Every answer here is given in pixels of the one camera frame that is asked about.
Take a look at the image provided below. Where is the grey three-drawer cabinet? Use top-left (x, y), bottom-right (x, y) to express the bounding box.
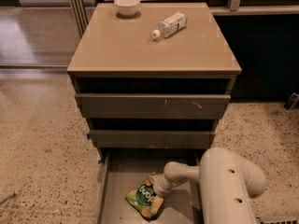
top-left (66, 2), bottom-right (242, 165)

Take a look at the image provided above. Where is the white ceramic bowl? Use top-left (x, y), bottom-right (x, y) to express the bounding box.
top-left (114, 0), bottom-right (140, 17)

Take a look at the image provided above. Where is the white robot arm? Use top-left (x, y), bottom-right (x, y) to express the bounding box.
top-left (153, 147), bottom-right (266, 224)

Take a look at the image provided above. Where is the top grey drawer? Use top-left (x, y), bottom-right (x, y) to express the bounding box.
top-left (75, 93), bottom-right (231, 119)

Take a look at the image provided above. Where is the metal window frame post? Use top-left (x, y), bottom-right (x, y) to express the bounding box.
top-left (69, 0), bottom-right (88, 36)

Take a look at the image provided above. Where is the metal floor vent grille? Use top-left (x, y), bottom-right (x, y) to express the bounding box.
top-left (257, 216), bottom-right (299, 224)

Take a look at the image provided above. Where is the middle grey drawer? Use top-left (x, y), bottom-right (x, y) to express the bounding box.
top-left (88, 130), bottom-right (215, 149)

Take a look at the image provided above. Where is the green rice chip bag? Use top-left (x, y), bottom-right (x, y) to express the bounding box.
top-left (125, 173), bottom-right (164, 219)

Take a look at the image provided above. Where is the small dark floor device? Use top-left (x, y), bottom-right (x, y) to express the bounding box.
top-left (284, 92), bottom-right (299, 110)

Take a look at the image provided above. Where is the grey floor rod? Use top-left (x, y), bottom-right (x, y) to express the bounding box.
top-left (0, 193), bottom-right (16, 205)

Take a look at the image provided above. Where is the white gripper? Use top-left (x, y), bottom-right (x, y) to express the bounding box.
top-left (153, 174), bottom-right (172, 197)

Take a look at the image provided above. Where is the open bottom grey drawer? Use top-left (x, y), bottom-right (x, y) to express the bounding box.
top-left (97, 148), bottom-right (204, 224)

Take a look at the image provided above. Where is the clear plastic water bottle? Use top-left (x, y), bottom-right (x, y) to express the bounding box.
top-left (151, 12), bottom-right (188, 40)

